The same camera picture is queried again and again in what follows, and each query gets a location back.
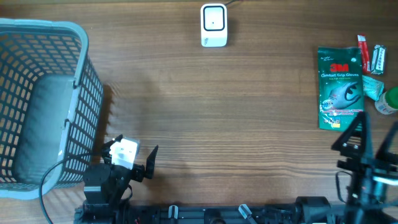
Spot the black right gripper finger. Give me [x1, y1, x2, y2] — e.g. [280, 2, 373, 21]
[331, 111, 373, 159]
[376, 122, 397, 165]

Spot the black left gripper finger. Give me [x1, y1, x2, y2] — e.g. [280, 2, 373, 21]
[144, 145, 159, 179]
[101, 134, 123, 159]

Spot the green lid jar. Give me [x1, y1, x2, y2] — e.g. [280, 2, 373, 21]
[374, 86, 398, 115]

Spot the light green wipes pack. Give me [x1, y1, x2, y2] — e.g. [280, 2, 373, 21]
[362, 75, 384, 101]

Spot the green 3M gloves packet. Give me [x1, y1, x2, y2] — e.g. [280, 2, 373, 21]
[317, 47, 364, 131]

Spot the green white gum pack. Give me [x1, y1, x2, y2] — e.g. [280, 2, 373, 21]
[371, 45, 387, 75]

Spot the red coffee stick sachet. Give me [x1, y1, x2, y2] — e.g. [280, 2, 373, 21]
[357, 34, 371, 75]

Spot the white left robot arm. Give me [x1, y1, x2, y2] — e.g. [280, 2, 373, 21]
[74, 134, 159, 223]

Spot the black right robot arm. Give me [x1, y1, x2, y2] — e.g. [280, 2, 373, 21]
[293, 112, 397, 223]

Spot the white barcode scanner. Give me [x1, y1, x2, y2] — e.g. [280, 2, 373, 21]
[200, 3, 228, 47]

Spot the grey plastic basket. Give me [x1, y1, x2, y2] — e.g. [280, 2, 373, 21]
[1, 18, 104, 200]

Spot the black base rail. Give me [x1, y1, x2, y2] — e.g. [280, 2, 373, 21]
[73, 203, 298, 224]

